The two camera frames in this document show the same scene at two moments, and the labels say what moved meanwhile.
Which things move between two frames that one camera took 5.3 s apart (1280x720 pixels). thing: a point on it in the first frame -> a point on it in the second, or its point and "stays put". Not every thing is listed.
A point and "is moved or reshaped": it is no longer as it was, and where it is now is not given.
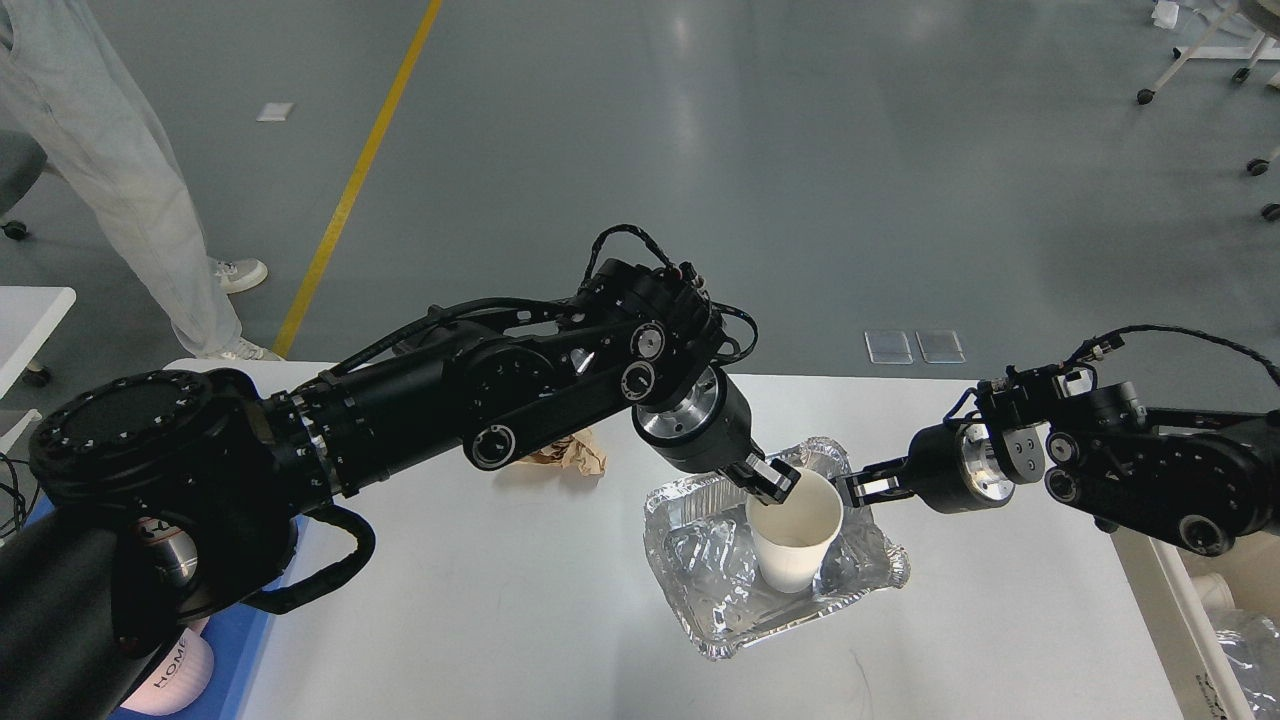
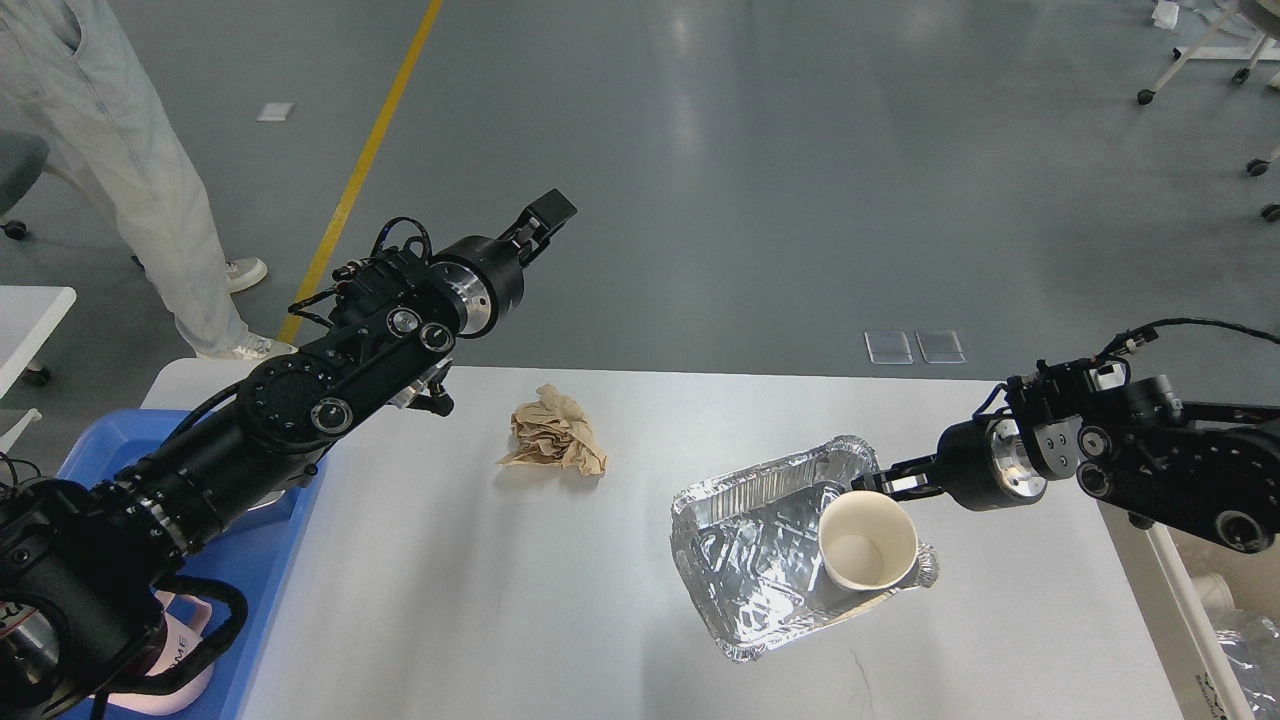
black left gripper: [707, 432] -> [487, 274]
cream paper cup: [790, 539] -> [868, 539]
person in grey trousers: [64, 80] stays put
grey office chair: [22, 160] stays put
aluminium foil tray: [701, 540] is moved or reshaped
